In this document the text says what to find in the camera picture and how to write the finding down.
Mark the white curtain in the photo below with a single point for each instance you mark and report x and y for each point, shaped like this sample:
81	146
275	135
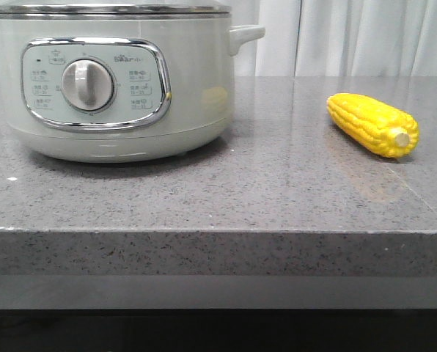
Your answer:
338	38

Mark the pale green electric cooking pot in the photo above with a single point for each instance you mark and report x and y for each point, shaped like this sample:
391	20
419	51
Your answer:
119	90

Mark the yellow corn cob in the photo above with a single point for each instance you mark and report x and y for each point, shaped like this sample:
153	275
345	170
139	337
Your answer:
382	129

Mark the glass pot lid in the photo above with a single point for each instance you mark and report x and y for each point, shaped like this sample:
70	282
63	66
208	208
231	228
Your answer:
74	10

